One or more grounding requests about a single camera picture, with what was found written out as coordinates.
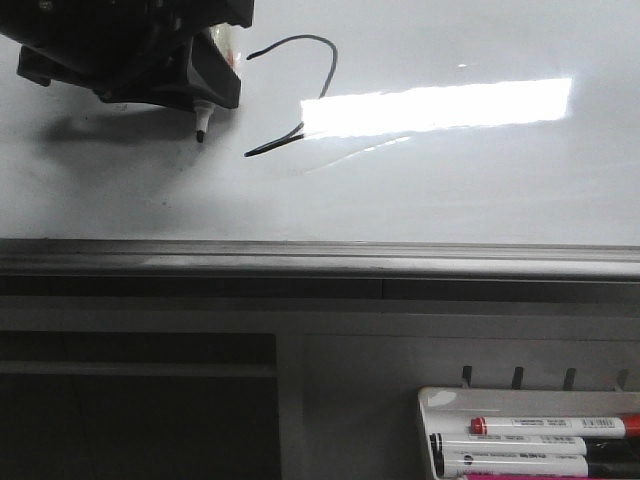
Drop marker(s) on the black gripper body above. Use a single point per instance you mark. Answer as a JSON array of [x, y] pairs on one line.
[[151, 52]]

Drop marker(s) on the white black-tipped whiteboard marker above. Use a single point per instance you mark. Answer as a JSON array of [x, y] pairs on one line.
[[203, 112]]

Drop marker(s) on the large white whiteboard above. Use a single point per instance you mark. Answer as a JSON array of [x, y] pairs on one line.
[[375, 138]]

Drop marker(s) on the white marker tray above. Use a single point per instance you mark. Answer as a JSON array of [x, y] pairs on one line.
[[450, 410]]

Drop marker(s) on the upper black capped marker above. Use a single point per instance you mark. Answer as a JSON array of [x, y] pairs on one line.
[[542, 444]]

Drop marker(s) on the black capped marker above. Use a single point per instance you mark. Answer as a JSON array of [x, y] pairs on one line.
[[542, 444], [455, 464]]

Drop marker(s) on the red capped marker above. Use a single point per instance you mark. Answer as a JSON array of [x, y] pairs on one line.
[[605, 427]]

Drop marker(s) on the lower black capped marker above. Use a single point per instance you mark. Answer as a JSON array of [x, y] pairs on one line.
[[455, 464]]

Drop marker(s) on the pink marker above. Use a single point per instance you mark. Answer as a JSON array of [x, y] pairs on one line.
[[531, 477]]

